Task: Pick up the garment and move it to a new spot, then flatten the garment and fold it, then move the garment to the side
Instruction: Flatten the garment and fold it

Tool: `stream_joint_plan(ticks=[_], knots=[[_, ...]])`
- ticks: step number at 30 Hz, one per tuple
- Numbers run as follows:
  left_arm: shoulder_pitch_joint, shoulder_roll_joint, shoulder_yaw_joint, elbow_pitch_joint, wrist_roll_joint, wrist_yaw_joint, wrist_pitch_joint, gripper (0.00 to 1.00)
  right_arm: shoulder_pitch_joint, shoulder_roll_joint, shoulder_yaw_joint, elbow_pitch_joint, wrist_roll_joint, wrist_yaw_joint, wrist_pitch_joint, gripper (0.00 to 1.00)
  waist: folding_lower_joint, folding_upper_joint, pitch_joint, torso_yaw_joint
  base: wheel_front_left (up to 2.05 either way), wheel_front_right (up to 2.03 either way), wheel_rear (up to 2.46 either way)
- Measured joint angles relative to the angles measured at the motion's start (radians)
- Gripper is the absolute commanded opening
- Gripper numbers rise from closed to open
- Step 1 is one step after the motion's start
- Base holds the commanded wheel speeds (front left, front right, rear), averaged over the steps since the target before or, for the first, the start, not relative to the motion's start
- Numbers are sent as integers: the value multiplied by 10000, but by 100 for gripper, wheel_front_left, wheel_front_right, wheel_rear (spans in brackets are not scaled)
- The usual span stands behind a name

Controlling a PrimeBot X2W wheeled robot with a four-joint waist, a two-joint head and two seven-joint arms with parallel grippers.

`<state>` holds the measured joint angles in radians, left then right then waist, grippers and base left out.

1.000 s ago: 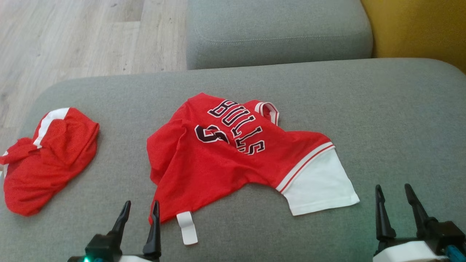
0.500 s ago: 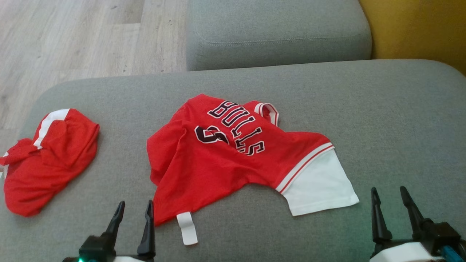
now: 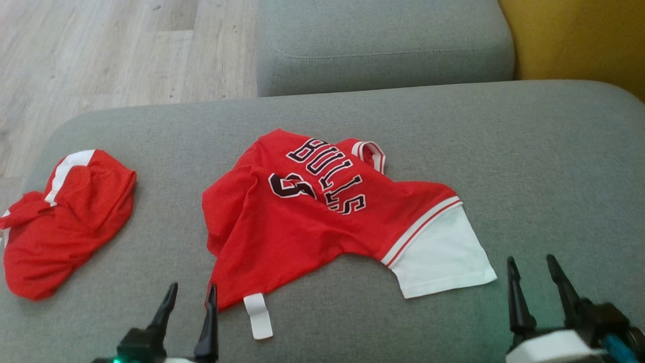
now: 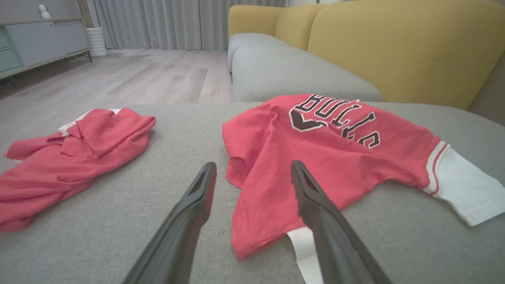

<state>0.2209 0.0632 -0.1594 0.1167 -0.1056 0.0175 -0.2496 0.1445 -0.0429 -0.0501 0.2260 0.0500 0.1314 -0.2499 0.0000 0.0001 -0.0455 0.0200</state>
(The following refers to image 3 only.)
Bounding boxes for right camera cable blue plug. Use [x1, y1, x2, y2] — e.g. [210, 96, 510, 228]
[602, 333, 643, 363]

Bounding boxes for wide yellow sofa backrest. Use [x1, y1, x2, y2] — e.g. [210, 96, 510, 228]
[498, 0, 645, 104]

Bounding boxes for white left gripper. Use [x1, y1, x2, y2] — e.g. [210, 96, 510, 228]
[93, 282, 220, 363]

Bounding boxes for red shorts white side stripe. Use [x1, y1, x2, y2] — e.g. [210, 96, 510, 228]
[0, 149, 138, 301]

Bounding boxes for small grey sofa seat cushion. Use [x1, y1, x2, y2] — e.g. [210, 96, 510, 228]
[256, 0, 516, 97]

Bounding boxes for red basketball jersey white sleeves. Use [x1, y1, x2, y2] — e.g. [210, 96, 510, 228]
[202, 129, 498, 340]

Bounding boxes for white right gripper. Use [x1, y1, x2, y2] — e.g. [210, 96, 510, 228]
[505, 254, 610, 363]

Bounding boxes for large grey sofa seat cushion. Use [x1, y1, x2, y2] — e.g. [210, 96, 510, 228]
[0, 80, 645, 363]

